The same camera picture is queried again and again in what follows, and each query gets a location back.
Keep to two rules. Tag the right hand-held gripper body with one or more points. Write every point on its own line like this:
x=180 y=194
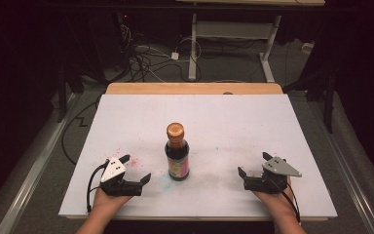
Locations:
x=266 y=183

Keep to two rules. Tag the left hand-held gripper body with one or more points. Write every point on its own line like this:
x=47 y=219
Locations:
x=120 y=187

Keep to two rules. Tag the dark sauce bottle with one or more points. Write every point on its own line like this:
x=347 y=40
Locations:
x=177 y=156

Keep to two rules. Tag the person's left hand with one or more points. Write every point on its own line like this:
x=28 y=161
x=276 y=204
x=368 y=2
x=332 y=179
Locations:
x=107 y=201

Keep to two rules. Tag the person's right hand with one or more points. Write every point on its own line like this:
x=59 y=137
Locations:
x=279 y=203

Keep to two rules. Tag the white table board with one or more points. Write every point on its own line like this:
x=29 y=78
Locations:
x=227 y=130

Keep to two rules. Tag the black metal stand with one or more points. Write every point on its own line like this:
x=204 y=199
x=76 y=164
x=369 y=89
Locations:
x=324 y=97
x=65 y=94

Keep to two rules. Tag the white power adapter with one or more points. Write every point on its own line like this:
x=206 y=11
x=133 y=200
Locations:
x=174 y=56

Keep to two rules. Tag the metal floor rail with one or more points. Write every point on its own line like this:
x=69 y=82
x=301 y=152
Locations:
x=347 y=169
x=35 y=169

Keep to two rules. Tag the white metal desk frame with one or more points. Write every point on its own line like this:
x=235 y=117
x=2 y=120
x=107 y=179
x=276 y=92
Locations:
x=230 y=30

